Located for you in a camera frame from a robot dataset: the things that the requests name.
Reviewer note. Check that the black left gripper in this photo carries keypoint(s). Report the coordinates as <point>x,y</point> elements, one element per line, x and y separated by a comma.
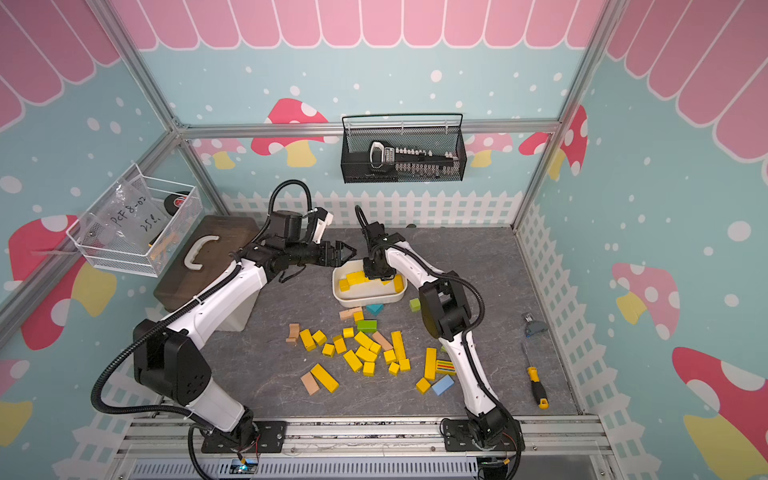
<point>326,247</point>

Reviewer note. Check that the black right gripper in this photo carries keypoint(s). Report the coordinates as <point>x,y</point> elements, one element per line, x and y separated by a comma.
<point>367,262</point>

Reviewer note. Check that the white oval plastic tub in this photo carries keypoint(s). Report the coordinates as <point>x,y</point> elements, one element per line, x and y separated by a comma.
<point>371,292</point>

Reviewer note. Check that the yellow cylinder block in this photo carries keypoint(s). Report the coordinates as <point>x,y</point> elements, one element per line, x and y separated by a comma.
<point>398,283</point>

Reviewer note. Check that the long yellow block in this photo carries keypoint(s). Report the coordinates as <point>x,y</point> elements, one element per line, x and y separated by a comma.
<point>398,345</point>
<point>324,378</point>
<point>430,365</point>

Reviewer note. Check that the rainbow striped block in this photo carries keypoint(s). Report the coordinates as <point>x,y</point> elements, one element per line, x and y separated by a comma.
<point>445,367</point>

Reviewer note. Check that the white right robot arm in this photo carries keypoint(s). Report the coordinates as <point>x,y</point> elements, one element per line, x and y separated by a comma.
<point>451,309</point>

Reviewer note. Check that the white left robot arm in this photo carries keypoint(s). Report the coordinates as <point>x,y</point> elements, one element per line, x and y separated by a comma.
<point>167,355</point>

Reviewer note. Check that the teal triangular block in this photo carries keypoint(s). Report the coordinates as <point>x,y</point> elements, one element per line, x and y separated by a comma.
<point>375,309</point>

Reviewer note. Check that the tan long block near tub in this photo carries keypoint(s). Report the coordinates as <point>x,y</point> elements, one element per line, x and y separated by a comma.
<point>349,313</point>

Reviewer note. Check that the green rectangular block centre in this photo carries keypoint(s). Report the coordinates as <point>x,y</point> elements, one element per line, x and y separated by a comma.
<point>367,326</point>

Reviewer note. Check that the tan slanted block centre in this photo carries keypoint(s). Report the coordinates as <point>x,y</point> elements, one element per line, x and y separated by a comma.
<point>382,340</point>

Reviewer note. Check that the brown small block left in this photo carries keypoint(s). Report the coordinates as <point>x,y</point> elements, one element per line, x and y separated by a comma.
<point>294,333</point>

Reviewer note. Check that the brown lidded storage box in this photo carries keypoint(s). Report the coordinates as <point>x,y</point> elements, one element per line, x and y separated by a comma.
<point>203,258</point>

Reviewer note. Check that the black tape roll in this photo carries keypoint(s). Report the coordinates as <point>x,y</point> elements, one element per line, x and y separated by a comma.
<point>174,201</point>

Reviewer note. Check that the tan wooden block bottom left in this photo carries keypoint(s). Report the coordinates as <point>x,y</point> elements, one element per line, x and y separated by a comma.
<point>310,384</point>

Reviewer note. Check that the light blue block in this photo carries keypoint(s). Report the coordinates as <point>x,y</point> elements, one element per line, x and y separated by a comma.
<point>442,385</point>

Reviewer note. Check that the grey blue clamp tool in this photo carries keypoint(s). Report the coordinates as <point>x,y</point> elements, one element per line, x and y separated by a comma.
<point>533,326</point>

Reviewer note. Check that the yellow black screwdriver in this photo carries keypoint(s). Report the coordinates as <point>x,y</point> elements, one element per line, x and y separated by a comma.
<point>538,390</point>

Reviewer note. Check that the black wire mesh basket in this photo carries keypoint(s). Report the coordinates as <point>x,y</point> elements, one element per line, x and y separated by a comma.
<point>403,148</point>

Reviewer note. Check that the clear wire wall basket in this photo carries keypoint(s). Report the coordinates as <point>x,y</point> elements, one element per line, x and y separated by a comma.
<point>127,229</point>

